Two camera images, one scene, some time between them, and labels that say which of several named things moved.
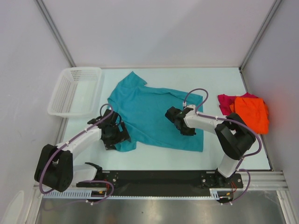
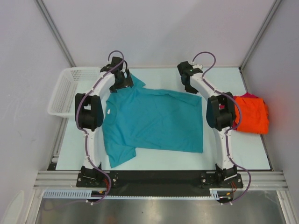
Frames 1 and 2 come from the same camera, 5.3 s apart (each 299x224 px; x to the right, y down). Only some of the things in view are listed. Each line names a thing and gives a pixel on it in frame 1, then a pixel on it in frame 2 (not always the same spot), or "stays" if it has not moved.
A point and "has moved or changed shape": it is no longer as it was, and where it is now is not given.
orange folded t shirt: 254,112 stays
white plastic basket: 77,93 stays
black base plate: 162,182 stays
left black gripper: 122,136 -> 127,81
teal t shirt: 143,109 has moved or changed shape
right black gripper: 190,133 -> 191,90
